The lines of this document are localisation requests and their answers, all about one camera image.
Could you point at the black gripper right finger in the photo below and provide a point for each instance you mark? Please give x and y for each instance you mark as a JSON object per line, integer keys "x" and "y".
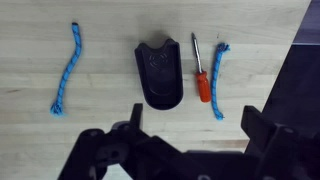
{"x": 256, "y": 125}

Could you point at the black plastic bowl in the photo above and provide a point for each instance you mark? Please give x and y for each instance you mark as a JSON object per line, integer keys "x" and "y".
{"x": 160, "y": 76}

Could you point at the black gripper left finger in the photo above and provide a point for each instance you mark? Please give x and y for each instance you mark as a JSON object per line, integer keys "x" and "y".
{"x": 136, "y": 116}

